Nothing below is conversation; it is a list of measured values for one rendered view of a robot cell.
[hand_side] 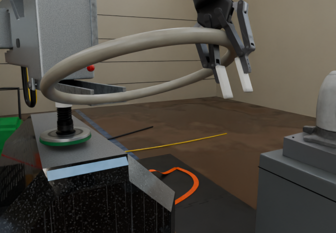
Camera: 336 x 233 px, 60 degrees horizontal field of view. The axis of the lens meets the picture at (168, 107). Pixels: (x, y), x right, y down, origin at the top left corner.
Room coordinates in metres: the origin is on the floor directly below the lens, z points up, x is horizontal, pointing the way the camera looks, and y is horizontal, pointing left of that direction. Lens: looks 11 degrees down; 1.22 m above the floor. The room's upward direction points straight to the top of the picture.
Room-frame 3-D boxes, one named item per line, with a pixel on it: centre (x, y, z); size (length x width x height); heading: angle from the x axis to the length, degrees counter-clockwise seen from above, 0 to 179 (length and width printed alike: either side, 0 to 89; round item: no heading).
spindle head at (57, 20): (1.33, 0.51, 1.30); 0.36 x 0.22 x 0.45; 37
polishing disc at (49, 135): (1.26, 0.46, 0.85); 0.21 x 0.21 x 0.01
